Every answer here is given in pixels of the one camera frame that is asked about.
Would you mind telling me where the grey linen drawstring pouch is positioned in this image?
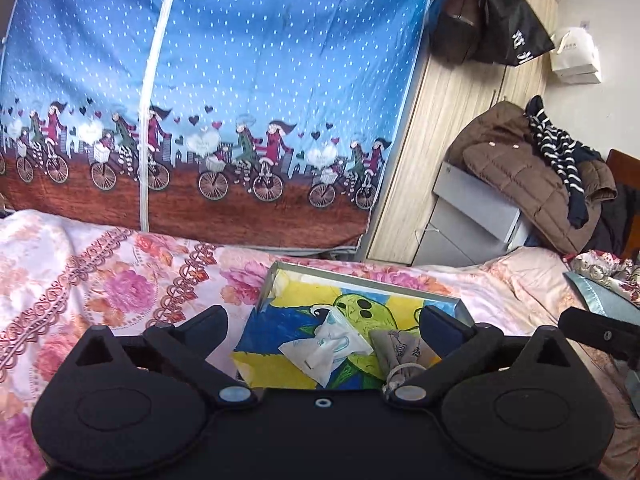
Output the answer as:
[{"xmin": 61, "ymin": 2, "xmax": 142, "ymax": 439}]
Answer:
[{"xmin": 369, "ymin": 330, "xmax": 442, "ymax": 393}]

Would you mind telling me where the white teal printed face mask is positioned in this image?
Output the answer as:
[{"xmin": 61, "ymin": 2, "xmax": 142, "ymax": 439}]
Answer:
[{"xmin": 279, "ymin": 304, "xmax": 373, "ymax": 388}]

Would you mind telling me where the teal satin pillow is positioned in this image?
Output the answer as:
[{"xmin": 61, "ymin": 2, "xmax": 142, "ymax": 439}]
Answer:
[{"xmin": 564, "ymin": 272, "xmax": 640, "ymax": 325}]

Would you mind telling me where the floral patterned pillow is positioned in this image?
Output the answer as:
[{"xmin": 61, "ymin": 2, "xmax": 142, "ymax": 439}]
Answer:
[{"xmin": 570, "ymin": 249, "xmax": 639, "ymax": 308}]

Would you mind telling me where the grey tray with frog picture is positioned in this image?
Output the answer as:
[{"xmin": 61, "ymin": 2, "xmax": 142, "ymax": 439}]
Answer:
[{"xmin": 222, "ymin": 261, "xmax": 473, "ymax": 390}]

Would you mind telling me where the grey storage box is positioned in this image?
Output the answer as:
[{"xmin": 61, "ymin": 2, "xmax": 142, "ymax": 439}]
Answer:
[{"xmin": 412, "ymin": 162, "xmax": 533, "ymax": 268}]

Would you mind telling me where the floral pink bedspread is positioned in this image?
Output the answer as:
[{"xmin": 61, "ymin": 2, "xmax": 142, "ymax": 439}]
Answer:
[{"xmin": 1, "ymin": 210, "xmax": 579, "ymax": 479}]

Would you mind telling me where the navy white striped garment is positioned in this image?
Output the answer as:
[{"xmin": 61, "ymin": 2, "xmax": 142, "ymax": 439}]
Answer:
[{"xmin": 525, "ymin": 96, "xmax": 602, "ymax": 229}]

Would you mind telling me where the brown puffer jacket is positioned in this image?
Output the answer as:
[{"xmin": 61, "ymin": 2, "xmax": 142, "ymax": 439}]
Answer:
[{"xmin": 446, "ymin": 101, "xmax": 617, "ymax": 255}]

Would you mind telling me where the wooden wardrobe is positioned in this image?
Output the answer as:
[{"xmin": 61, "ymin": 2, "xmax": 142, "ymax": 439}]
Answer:
[{"xmin": 360, "ymin": 0, "xmax": 561, "ymax": 267}]

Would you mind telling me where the blue bicycle print curtain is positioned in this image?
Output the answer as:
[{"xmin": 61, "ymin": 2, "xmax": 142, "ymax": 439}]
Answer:
[{"xmin": 1, "ymin": 0, "xmax": 430, "ymax": 252}]

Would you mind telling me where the white paper gift bag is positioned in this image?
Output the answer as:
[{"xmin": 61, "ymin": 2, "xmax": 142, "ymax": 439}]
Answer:
[{"xmin": 550, "ymin": 27, "xmax": 603, "ymax": 84}]

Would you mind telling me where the black shopping bag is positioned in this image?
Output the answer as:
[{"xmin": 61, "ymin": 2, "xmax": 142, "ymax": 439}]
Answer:
[{"xmin": 472, "ymin": 0, "xmax": 554, "ymax": 66}]

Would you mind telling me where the dark brown handbag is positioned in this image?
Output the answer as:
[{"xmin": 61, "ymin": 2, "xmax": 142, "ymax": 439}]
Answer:
[{"xmin": 426, "ymin": 0, "xmax": 480, "ymax": 65}]

